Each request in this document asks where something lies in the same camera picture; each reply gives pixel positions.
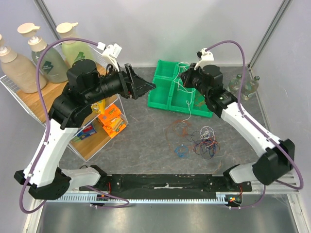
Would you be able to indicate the yellow candy bag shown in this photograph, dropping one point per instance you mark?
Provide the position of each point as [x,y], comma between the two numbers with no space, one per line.
[98,107]

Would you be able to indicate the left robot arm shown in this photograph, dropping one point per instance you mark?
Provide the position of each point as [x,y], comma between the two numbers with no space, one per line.
[85,87]

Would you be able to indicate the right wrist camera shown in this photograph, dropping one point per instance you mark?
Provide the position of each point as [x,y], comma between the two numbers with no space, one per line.
[205,58]

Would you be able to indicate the grey slotted cable duct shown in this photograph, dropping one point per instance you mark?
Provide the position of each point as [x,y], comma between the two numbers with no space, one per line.
[93,197]

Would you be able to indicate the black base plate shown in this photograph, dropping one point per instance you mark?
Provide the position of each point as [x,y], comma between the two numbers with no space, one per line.
[168,185]

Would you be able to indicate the beige pump bottle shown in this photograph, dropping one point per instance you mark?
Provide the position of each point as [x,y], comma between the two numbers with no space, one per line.
[18,68]

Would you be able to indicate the green compartment bin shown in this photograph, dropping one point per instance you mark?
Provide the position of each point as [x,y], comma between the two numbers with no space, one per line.
[171,95]

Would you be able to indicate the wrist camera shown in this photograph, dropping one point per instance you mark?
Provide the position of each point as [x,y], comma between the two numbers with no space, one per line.
[205,58]
[110,54]

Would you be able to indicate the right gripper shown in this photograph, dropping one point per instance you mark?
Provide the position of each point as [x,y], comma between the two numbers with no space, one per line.
[187,77]

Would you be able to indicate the light green pump bottle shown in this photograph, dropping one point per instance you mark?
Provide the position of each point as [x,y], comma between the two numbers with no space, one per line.
[73,50]

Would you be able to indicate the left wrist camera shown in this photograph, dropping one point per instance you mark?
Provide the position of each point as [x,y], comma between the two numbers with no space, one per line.
[110,54]

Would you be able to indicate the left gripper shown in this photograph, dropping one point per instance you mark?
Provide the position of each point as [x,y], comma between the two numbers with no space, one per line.
[140,86]

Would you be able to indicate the dark green pump bottle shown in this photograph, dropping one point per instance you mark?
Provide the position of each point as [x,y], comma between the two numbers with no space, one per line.
[53,66]

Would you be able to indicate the right clear glass bottle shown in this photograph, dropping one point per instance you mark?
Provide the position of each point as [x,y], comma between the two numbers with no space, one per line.
[250,88]

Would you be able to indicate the blue snack box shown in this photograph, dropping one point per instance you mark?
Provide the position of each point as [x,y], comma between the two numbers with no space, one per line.
[86,132]

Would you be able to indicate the orange snack box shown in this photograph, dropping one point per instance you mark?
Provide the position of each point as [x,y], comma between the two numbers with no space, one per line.
[112,121]

